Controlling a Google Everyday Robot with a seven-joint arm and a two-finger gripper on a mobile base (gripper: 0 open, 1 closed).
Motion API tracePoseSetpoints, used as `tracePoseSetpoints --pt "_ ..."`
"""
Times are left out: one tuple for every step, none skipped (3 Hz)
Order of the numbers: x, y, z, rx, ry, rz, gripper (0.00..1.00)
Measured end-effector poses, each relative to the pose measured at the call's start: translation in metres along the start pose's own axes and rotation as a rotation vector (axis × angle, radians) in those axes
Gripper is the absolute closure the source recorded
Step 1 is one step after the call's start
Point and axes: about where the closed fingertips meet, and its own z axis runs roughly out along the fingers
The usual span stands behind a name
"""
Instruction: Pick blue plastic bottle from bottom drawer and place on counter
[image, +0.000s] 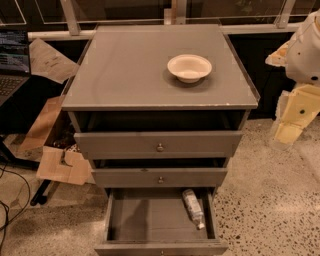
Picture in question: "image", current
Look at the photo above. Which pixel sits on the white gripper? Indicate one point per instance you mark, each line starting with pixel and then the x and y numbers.
pixel 304 60

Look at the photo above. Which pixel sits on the blue plastic bottle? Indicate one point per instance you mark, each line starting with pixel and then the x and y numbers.
pixel 193 207

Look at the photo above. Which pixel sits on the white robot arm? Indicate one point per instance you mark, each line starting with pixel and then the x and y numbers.
pixel 300 56

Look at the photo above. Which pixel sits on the grey drawer cabinet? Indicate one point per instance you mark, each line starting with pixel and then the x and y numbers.
pixel 123 85

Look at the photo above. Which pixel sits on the grey top drawer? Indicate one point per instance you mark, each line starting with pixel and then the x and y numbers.
pixel 159 145

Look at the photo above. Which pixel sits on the grey drawer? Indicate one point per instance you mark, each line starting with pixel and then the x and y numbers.
pixel 159 177
pixel 159 145
pixel 155 222

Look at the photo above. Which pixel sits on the grey middle drawer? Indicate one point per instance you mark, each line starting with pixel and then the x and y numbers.
pixel 159 177

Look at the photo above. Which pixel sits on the grey bottom drawer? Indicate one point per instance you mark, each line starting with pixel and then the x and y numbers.
pixel 155 222

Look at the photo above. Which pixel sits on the white bowl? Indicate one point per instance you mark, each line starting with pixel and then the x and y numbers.
pixel 189 68

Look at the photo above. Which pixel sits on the open cardboard box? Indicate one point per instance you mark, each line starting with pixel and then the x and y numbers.
pixel 55 163

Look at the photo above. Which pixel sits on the crumpled brown paper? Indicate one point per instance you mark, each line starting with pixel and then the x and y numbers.
pixel 48 62

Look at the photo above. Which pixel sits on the black laptop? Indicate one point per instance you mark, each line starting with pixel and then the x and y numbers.
pixel 15 68

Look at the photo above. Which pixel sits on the white horizontal rail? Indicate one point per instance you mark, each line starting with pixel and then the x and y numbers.
pixel 226 29

